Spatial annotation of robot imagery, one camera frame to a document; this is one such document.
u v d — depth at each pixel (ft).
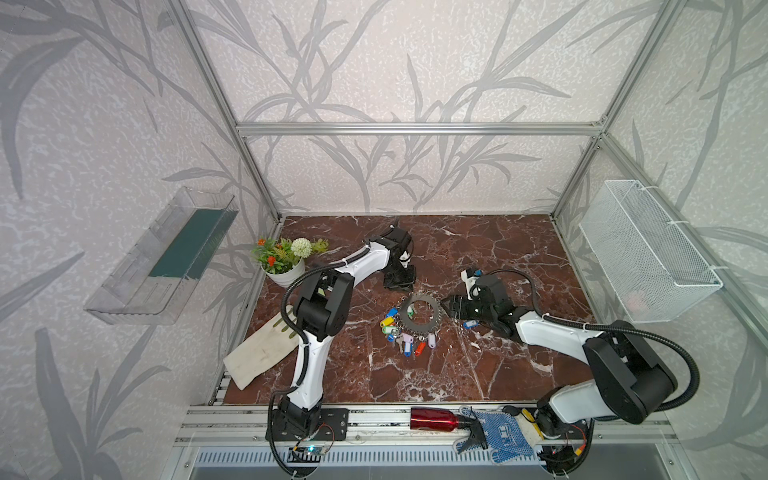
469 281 2.70
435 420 2.32
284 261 2.93
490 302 2.31
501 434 2.37
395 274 2.81
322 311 1.82
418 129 3.07
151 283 2.11
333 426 2.39
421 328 3.01
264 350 2.77
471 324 2.97
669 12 2.32
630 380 1.42
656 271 2.05
